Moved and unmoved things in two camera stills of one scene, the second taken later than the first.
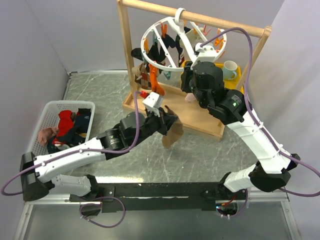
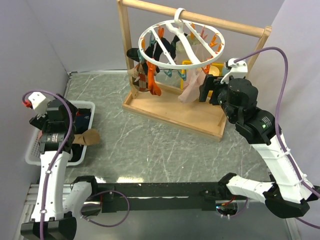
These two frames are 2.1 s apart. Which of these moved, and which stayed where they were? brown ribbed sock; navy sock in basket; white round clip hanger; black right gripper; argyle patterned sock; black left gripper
Moved: brown ribbed sock; black right gripper; argyle patterned sock; black left gripper
Stayed: white round clip hanger; navy sock in basket
